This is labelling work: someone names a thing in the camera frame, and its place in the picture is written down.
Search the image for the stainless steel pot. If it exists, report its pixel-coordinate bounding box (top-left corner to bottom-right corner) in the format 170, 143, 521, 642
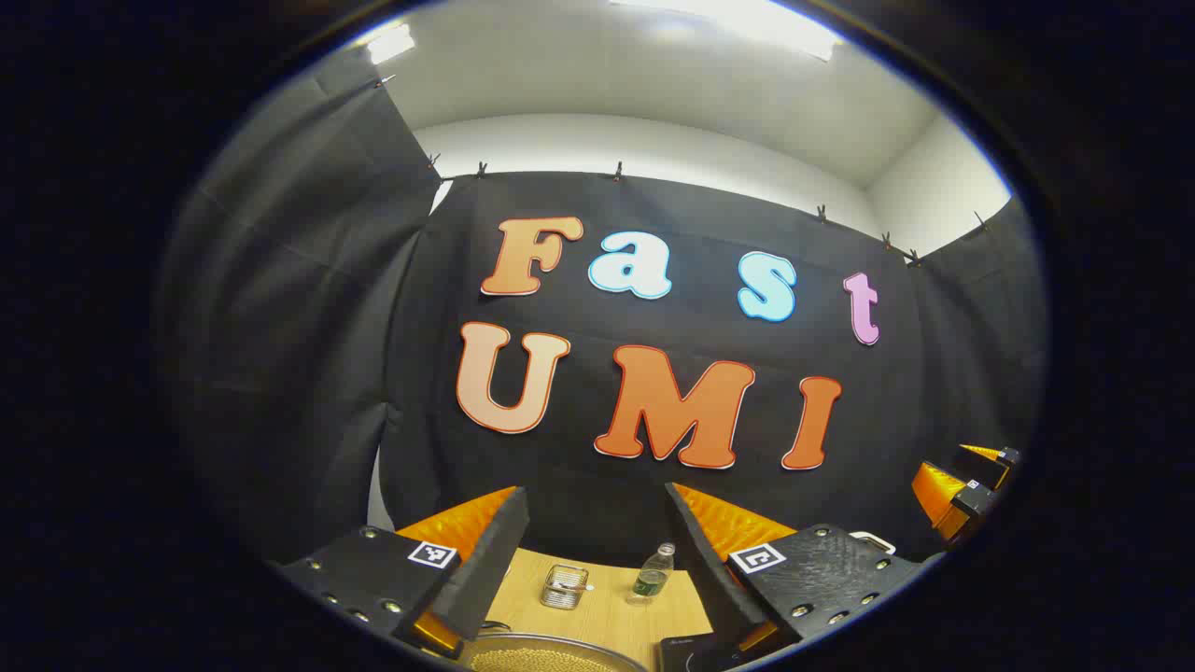
464, 622, 652, 672

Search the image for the black backdrop cloth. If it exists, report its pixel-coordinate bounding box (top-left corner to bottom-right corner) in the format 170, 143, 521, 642
154, 47, 1051, 570

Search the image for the ceiling light panel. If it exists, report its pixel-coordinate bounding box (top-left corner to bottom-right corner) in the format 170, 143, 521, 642
359, 23, 416, 64

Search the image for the large pile of yellow soybeans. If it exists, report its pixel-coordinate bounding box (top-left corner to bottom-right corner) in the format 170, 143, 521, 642
470, 647, 628, 672

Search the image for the metal mesh cup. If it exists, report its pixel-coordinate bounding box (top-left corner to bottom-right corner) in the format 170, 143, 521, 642
540, 564, 591, 611

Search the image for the clear plastic water bottle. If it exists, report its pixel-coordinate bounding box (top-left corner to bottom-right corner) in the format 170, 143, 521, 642
631, 542, 676, 603

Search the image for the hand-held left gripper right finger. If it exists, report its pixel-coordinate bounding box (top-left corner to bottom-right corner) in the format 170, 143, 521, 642
665, 483, 944, 654

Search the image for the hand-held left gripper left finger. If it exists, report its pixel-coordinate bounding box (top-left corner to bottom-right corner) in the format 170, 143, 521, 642
271, 485, 530, 662

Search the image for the black induction cooktop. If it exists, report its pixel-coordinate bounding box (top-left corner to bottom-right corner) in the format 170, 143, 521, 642
658, 633, 748, 672

